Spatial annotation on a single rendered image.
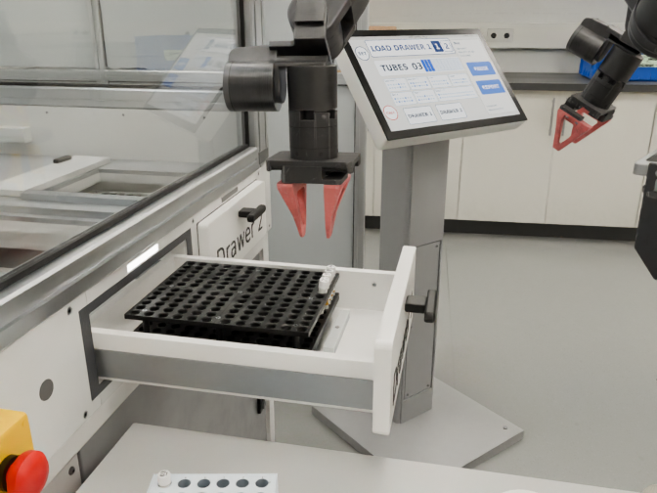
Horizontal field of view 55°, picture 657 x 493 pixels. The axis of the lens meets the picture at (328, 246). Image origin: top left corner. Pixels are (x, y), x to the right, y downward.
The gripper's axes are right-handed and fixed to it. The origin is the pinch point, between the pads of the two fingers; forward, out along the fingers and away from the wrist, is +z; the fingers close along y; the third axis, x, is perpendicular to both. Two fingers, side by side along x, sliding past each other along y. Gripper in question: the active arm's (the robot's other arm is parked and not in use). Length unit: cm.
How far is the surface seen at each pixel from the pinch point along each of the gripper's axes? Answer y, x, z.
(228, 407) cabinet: -24, 26, 45
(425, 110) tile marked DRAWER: 8, 87, -5
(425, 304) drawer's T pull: 13.9, -3.4, 7.4
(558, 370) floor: 56, 147, 96
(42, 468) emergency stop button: -15.1, -34.8, 10.6
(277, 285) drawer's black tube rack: -5.5, 0.6, 7.9
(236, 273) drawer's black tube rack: -12.1, 3.3, 7.7
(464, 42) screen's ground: 16, 116, -20
